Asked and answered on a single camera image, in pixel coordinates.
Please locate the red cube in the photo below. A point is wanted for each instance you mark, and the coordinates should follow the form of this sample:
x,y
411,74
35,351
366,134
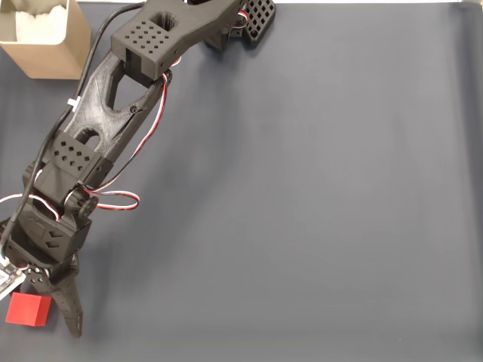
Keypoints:
x,y
24,309

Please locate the white padding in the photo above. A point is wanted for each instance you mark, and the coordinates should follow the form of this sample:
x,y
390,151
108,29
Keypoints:
x,y
41,26

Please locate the dark table mat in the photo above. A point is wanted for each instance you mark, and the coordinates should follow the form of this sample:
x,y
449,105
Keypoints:
x,y
302,207

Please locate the beige box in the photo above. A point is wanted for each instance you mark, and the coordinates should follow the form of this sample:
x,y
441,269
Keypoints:
x,y
56,60

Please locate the white zip tie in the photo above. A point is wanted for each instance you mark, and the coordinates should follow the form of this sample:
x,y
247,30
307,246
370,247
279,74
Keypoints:
x,y
73,102

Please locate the white camera board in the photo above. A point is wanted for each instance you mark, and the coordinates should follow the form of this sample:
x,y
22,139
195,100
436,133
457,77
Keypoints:
x,y
7,281

